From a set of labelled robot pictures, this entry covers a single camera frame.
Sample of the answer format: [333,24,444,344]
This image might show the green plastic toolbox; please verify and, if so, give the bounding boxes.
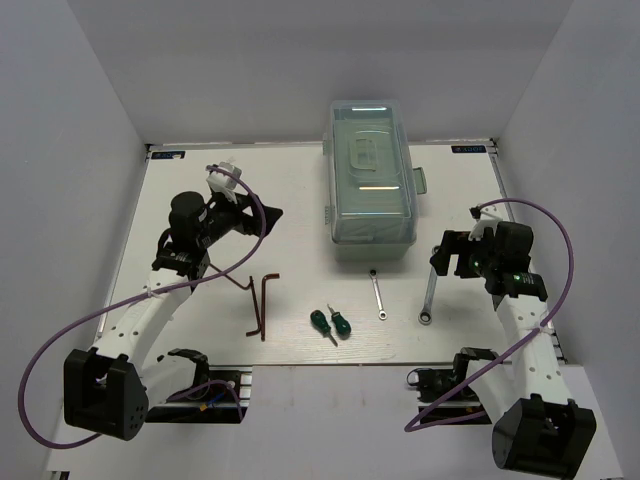
[323,99,429,264]

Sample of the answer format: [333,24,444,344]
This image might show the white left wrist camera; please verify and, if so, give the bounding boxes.
[205,157,242,204]

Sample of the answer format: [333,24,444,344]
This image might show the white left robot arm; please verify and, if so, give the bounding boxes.
[63,191,283,440]

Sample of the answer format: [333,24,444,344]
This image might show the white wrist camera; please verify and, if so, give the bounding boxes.
[468,206,503,241]
[205,157,242,204]

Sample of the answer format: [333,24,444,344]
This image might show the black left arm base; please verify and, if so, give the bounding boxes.
[145,349,252,424]

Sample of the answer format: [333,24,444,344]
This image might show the small silver ratchet wrench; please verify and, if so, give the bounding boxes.
[369,269,387,321]

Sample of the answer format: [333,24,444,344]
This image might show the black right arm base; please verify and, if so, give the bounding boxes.
[407,348,501,426]

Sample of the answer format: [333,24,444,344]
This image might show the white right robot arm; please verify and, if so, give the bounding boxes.
[420,220,597,479]

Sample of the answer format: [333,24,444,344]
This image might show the thin brown hex key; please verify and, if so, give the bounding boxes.
[245,276,262,337]

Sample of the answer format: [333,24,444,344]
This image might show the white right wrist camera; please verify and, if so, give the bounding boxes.
[468,206,503,241]

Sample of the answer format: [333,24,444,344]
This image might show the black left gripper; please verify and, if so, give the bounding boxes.
[197,187,283,249]

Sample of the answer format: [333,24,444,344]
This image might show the large silver ratchet wrench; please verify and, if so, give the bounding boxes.
[418,269,438,326]

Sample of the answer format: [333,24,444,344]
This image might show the green stubby phillips screwdriver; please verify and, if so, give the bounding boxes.
[310,310,338,347]

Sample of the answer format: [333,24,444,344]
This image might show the large brown hex key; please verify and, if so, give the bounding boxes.
[259,273,280,342]

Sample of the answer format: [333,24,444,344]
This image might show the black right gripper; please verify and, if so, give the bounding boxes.
[430,229,500,278]

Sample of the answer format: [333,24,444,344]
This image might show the small dark hex key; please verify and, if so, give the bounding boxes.
[209,263,254,291]

